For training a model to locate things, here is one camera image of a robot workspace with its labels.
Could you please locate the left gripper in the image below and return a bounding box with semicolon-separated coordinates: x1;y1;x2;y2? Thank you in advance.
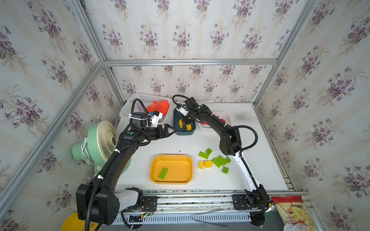
141;124;176;140

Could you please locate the green lego plate long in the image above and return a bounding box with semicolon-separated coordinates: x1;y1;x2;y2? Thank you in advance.
211;158;222;168

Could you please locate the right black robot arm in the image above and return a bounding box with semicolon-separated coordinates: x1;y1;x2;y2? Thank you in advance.
172;94;271;227

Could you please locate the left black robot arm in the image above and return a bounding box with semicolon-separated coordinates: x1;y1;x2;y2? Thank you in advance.
76;108;175;231

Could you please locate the dark blue plastic tray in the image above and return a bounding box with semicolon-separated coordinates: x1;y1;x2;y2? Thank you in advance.
173;109;196;136

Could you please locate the red toy in basket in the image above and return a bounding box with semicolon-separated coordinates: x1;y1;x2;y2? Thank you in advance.
146;100;170;115

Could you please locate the purple bottle in basket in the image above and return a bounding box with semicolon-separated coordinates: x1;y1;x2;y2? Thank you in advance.
136;102;146;113

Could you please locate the white plastic tray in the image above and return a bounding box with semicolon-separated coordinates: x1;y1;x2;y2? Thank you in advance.
199;111;232;129

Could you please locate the yellow plastic tray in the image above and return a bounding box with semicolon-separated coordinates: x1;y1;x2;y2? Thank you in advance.
149;154;194;184

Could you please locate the white perforated basket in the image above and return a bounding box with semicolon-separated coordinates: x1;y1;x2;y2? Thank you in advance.
119;93;175;124

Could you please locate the green desk fan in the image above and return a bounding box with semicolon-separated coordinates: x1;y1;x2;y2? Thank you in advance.
71;121;119;175

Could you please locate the snack bag red top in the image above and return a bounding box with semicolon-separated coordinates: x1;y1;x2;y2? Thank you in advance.
272;196;315;231

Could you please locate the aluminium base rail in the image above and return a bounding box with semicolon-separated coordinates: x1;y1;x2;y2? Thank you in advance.
76;189;313;226

